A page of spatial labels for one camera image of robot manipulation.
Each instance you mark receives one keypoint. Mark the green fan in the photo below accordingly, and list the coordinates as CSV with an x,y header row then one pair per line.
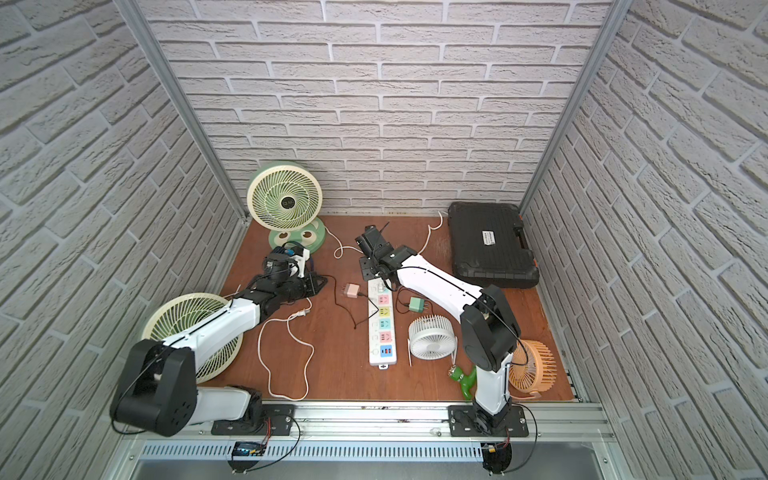
x,y
184,312
286,199

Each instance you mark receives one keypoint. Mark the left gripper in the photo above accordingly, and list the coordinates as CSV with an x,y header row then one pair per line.
x,y
308,285

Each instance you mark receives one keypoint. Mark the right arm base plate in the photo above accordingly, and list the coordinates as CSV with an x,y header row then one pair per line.
x,y
472,421

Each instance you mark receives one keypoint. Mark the white power strip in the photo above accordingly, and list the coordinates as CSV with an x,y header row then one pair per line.
x,y
381,328

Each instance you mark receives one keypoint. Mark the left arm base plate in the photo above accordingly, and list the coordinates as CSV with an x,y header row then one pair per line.
x,y
262,420

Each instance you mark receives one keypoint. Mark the green fan at back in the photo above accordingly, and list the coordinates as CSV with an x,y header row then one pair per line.
x,y
286,199

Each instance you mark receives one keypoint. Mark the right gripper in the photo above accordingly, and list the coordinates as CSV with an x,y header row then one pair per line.
x,y
365,269

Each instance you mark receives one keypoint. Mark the white small desk fan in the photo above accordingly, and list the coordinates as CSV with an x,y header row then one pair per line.
x,y
432,338

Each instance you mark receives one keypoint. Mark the aluminium front rail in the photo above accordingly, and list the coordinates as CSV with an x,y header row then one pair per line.
x,y
359,421

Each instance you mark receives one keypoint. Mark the orange small fan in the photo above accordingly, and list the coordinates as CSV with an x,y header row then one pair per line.
x,y
533,369

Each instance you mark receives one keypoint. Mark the black tool case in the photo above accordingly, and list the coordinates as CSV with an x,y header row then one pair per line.
x,y
489,246

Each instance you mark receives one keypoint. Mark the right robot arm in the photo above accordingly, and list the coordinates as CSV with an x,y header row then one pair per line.
x,y
490,332

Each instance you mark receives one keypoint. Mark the green fan at left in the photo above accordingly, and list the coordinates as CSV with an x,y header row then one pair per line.
x,y
184,312

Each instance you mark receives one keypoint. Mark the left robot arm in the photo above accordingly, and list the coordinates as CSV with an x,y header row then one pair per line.
x,y
157,391

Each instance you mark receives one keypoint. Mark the green USB charger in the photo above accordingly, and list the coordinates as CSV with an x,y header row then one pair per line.
x,y
416,304

